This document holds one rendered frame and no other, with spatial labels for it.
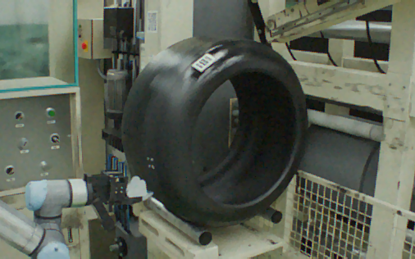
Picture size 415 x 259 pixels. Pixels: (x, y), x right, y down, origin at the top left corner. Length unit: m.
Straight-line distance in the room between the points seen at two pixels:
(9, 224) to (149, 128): 0.44
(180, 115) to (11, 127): 0.76
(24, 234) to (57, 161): 0.77
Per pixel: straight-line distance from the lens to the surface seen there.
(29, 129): 1.80
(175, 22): 1.61
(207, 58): 1.26
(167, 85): 1.26
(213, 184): 1.69
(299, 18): 1.63
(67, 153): 1.86
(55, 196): 1.23
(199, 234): 1.39
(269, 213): 1.55
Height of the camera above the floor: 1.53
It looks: 13 degrees down
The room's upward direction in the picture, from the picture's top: 1 degrees clockwise
